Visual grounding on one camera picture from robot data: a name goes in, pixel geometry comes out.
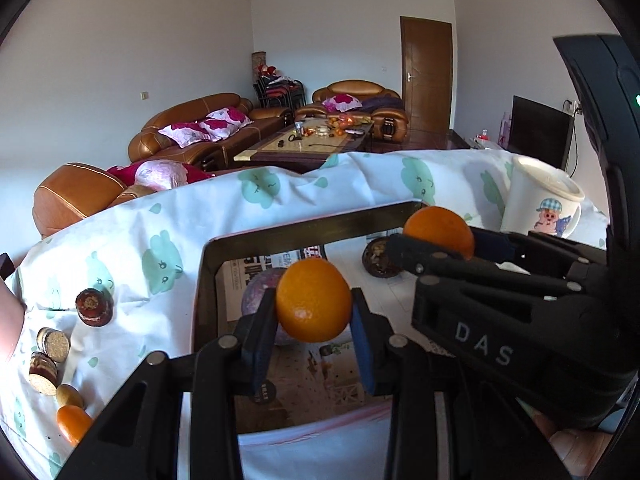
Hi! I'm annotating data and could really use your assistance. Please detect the stacked black chairs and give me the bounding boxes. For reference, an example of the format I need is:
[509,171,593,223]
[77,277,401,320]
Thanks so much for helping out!
[255,74,306,110]

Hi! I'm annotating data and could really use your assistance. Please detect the cloud print tablecloth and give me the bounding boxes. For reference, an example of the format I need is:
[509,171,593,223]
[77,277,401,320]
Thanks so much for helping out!
[0,150,617,480]

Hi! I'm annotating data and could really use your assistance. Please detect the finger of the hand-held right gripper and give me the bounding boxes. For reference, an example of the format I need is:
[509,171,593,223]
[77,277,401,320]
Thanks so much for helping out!
[386,233,582,302]
[471,229,609,282]

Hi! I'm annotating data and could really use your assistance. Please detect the wooden coffee table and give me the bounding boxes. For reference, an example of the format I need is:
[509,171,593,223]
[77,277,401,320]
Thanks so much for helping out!
[234,119,375,174]

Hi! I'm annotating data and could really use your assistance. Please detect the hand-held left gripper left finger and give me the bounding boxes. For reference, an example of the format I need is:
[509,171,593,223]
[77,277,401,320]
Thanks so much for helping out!
[55,290,280,480]

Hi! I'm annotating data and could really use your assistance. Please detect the brown wooden door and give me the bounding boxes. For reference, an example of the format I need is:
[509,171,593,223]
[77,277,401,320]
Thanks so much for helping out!
[400,16,454,134]

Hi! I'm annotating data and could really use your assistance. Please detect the dark brown round fruit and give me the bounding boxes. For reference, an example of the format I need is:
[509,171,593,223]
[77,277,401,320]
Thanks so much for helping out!
[362,238,405,278]
[75,288,114,327]

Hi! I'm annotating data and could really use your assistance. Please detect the black television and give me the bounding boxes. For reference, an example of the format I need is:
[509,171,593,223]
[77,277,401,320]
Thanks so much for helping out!
[507,95,575,172]

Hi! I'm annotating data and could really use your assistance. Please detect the red blanket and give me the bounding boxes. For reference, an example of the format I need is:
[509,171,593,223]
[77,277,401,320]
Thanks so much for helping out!
[106,162,217,187]

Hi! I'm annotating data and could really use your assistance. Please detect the brown leather armchair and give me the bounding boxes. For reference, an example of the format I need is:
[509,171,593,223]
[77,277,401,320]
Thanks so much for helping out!
[295,80,410,144]
[32,162,166,239]

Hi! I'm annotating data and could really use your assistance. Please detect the floral pillow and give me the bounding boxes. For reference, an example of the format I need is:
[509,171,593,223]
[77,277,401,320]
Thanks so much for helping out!
[200,107,254,142]
[159,121,211,149]
[322,94,362,114]

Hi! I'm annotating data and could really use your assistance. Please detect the brown leather long sofa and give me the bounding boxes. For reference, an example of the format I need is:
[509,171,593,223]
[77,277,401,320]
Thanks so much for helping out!
[128,92,296,171]

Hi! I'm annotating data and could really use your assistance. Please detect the dark tv cabinet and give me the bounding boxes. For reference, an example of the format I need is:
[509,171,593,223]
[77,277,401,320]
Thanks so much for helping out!
[445,129,508,152]

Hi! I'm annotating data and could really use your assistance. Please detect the small tan round fruit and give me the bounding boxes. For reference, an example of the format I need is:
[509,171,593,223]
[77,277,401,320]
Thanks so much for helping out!
[55,384,86,409]

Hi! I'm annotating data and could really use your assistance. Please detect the dark purple blanket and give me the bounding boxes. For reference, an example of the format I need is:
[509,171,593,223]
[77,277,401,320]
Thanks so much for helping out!
[360,96,405,114]

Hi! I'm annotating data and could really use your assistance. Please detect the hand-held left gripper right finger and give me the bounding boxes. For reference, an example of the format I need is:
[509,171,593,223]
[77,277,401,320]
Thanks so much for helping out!
[349,287,547,480]

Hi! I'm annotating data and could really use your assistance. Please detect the white cartoon mug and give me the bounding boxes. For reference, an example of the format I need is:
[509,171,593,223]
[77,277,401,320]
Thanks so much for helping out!
[500,155,586,239]

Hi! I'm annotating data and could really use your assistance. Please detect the orange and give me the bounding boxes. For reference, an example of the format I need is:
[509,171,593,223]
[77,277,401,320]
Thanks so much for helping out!
[276,258,353,343]
[56,405,95,448]
[403,206,476,261]

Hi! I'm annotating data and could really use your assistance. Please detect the pink tin box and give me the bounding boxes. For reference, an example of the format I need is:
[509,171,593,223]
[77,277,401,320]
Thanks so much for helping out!
[191,201,451,480]

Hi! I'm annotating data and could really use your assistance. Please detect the pale pink pillow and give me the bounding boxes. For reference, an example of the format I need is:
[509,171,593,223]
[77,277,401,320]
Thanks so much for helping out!
[134,159,194,192]

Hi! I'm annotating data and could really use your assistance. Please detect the heap of oranges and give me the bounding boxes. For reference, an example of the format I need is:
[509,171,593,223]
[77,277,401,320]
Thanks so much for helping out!
[327,114,373,136]

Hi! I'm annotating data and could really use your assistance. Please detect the purple round fruit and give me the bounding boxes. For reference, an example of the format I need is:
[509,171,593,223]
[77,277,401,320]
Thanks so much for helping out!
[241,268,301,347]

